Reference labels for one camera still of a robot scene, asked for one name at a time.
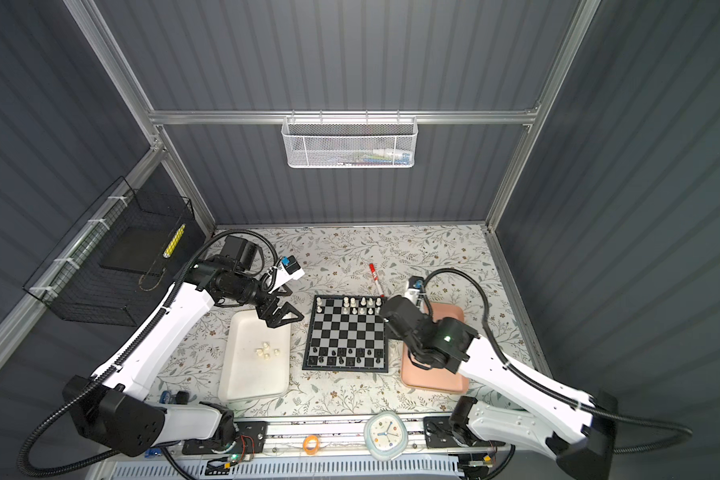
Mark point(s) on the mint green alarm clock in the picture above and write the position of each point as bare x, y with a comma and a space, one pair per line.
385, 436

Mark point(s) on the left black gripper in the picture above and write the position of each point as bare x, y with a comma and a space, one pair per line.
267, 312

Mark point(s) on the black white chess board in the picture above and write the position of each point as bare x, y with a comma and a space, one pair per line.
347, 331

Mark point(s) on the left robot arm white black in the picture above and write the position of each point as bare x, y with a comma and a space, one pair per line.
110, 408

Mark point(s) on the white chess pieces on board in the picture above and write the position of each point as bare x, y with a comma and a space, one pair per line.
347, 305

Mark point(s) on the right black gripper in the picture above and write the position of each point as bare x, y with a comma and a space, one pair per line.
390, 331

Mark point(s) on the black wire basket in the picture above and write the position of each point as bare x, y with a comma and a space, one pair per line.
113, 272

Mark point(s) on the pink plastic tray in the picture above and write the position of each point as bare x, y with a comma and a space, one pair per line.
440, 380

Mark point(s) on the white chess pieces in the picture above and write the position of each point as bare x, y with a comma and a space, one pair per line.
347, 305
266, 351

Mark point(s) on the white plastic tray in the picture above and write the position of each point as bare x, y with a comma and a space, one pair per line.
244, 376

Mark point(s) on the black chess pieces on board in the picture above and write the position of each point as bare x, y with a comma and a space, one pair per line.
340, 358

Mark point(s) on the red white marker pen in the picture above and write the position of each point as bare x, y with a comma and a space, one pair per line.
376, 280

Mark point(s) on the white wire basket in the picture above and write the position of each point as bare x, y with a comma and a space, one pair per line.
365, 144

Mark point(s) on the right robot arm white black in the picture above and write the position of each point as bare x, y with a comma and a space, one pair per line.
580, 432

